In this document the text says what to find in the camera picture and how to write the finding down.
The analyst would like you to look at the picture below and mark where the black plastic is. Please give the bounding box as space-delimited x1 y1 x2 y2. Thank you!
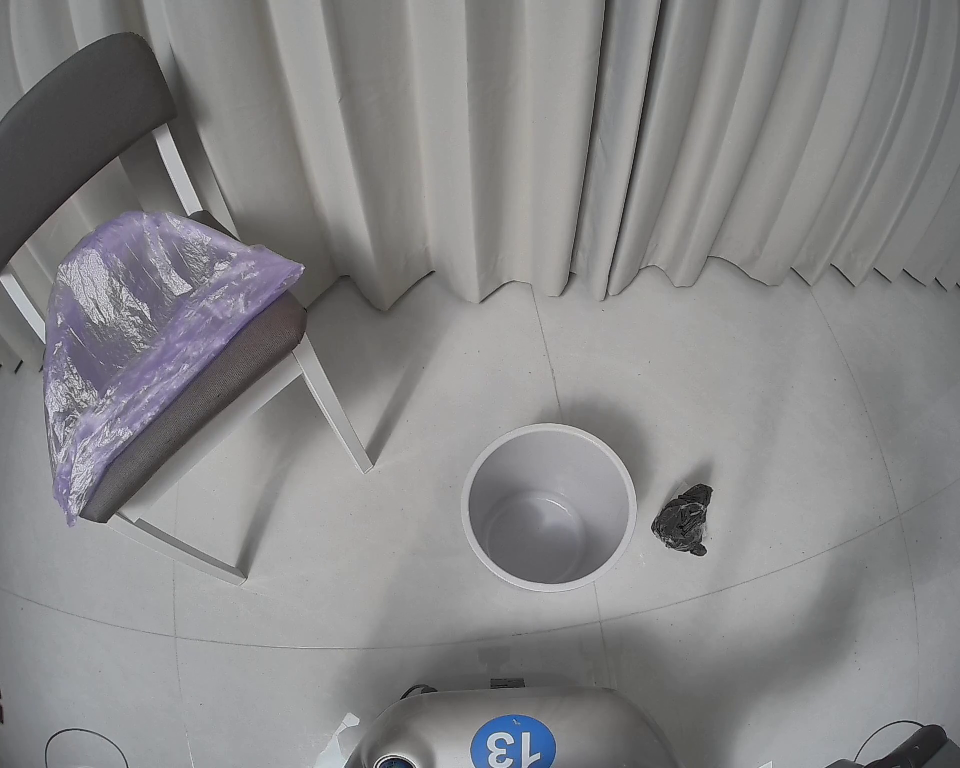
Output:
651 483 715 558

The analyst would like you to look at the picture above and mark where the purple plastic bag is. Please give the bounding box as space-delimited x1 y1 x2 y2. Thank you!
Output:
43 211 307 528

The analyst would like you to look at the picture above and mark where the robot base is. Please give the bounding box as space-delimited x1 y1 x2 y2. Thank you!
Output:
341 669 680 768

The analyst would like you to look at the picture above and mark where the white trash bin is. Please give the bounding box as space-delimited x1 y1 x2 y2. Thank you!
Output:
460 423 639 594

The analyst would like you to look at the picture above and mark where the white curtain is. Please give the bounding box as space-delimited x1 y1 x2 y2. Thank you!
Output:
0 0 665 374
600 0 960 299

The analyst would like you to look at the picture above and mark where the grey white-framed chair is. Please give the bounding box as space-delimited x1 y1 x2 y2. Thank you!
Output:
0 33 375 588

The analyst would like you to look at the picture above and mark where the black cable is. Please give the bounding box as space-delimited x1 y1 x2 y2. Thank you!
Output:
855 722 925 768
43 727 130 768

